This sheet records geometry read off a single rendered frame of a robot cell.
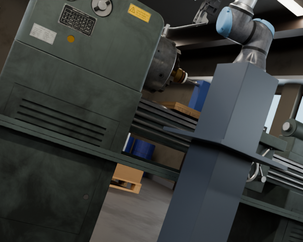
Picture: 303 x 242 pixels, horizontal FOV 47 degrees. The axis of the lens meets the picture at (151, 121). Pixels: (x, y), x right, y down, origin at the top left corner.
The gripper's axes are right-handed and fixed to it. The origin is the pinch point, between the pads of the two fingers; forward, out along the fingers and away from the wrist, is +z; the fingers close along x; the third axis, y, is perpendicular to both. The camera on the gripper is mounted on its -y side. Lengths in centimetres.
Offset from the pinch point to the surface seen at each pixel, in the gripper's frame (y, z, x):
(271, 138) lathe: 62, 35, -29
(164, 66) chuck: -8.8, 26.4, -23.1
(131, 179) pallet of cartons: 73, 208, 225
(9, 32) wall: -224, 176, 618
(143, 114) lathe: -9, 52, -34
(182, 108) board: 9, 41, -28
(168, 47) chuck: -10.2, 17.3, -17.7
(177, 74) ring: 3.0, 28.4, -9.3
